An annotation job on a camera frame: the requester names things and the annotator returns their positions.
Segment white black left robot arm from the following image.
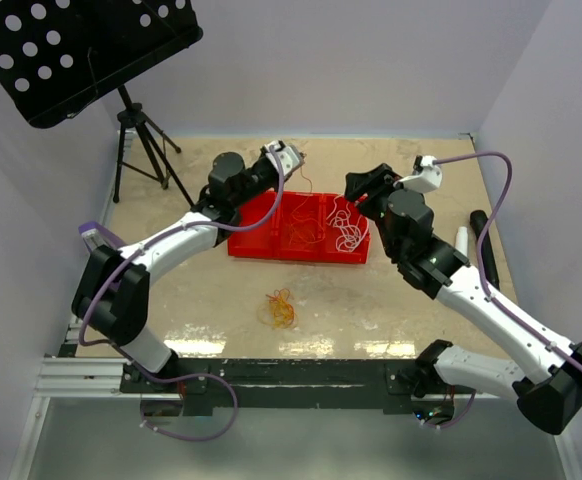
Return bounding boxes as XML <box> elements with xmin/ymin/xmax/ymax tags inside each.
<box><xmin>71</xmin><ymin>140</ymin><xmax>304</xmax><ymax>392</ymax></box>

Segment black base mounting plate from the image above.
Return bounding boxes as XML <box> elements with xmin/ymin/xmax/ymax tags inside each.
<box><xmin>119</xmin><ymin>357</ymin><xmax>475</xmax><ymax>416</ymax></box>

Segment white cable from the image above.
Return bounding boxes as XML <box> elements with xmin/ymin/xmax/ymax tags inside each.
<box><xmin>325</xmin><ymin>195</ymin><xmax>371</xmax><ymax>253</ymax></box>

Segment red plastic bin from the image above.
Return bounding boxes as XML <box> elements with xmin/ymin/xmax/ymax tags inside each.
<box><xmin>276</xmin><ymin>192</ymin><xmax>325</xmax><ymax>262</ymax></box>
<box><xmin>227</xmin><ymin>191</ymin><xmax>276</xmax><ymax>259</ymax></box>
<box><xmin>317</xmin><ymin>193</ymin><xmax>370</xmax><ymax>265</ymax></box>

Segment orange and white cables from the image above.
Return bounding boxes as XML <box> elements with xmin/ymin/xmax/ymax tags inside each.
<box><xmin>256</xmin><ymin>288</ymin><xmax>300</xmax><ymax>332</ymax></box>

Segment white microphone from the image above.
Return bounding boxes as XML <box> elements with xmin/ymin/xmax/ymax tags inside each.
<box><xmin>455</xmin><ymin>226</ymin><xmax>469</xmax><ymax>256</ymax></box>

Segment aluminium front rail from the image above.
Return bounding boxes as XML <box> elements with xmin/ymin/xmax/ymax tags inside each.
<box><xmin>34</xmin><ymin>355</ymin><xmax>477</xmax><ymax>401</ymax></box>

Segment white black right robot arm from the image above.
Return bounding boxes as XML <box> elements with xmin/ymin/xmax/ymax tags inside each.
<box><xmin>344</xmin><ymin>164</ymin><xmax>582</xmax><ymax>435</ymax></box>

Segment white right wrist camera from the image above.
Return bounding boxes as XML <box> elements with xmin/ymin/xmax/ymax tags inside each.
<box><xmin>396</xmin><ymin>155</ymin><xmax>443</xmax><ymax>194</ymax></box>

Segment black microphone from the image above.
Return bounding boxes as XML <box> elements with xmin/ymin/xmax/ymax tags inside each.
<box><xmin>469</xmin><ymin>210</ymin><xmax>500</xmax><ymax>290</ymax></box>

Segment purple metronome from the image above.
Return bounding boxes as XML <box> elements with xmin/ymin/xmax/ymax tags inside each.
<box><xmin>78</xmin><ymin>221</ymin><xmax>125</xmax><ymax>252</ymax></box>

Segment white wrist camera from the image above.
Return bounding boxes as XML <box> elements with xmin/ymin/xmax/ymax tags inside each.
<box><xmin>396</xmin><ymin>155</ymin><xmax>443</xmax><ymax>194</ymax></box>
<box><xmin>262</xmin><ymin>140</ymin><xmax>293</xmax><ymax>179</ymax></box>

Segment red middle plastic bin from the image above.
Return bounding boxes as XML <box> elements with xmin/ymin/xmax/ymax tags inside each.
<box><xmin>276</xmin><ymin>192</ymin><xmax>325</xmax><ymax>262</ymax></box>

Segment orange cable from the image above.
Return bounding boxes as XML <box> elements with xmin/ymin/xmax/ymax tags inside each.
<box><xmin>280</xmin><ymin>169</ymin><xmax>325</xmax><ymax>249</ymax></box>

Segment red left plastic bin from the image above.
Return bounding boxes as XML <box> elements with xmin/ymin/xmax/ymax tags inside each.
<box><xmin>227</xmin><ymin>191</ymin><xmax>276</xmax><ymax>259</ymax></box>

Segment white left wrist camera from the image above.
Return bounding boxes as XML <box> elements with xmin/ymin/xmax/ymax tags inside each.
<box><xmin>262</xmin><ymin>140</ymin><xmax>293</xmax><ymax>179</ymax></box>

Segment red right plastic bin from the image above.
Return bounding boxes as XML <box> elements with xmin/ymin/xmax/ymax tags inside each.
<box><xmin>317</xmin><ymin>193</ymin><xmax>370</xmax><ymax>265</ymax></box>

